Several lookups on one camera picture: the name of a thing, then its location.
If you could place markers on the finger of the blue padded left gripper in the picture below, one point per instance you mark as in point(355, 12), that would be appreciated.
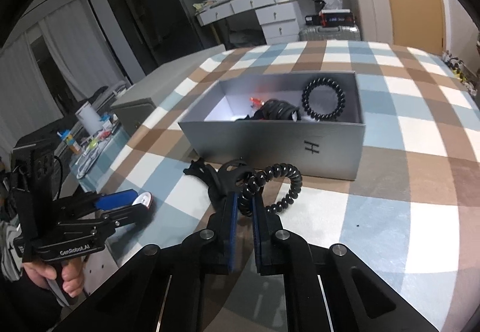
point(116, 200)
point(138, 214)

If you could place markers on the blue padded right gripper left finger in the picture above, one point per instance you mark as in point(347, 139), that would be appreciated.
point(227, 229)

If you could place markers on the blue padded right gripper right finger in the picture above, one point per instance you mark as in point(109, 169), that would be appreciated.
point(262, 234)

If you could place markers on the white red-rimmed pin badge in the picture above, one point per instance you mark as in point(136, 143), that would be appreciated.
point(144, 199)

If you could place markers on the red portrait badge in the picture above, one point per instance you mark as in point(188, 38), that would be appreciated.
point(256, 103)

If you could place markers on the left hand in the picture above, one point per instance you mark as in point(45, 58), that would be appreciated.
point(72, 275)

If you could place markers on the white cup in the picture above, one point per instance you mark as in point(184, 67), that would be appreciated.
point(89, 119)

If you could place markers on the grey left nightstand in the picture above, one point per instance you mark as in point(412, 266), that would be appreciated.
point(140, 100)

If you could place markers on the grey storage box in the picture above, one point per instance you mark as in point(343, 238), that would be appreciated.
point(220, 128)

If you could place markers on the white curtain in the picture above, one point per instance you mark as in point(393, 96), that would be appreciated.
point(51, 69)

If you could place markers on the plaid blanket blue brown white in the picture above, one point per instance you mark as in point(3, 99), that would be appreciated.
point(386, 137)

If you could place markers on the black refrigerator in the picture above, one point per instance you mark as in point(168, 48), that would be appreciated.
point(160, 31)

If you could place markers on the white desk with drawers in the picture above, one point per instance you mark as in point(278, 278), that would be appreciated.
point(280, 20)

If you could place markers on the silver flat suitcase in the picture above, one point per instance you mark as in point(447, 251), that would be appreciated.
point(340, 33)

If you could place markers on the black red box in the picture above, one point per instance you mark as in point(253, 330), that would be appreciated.
point(336, 18)

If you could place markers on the white upright suitcase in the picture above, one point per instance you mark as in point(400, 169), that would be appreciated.
point(374, 19)

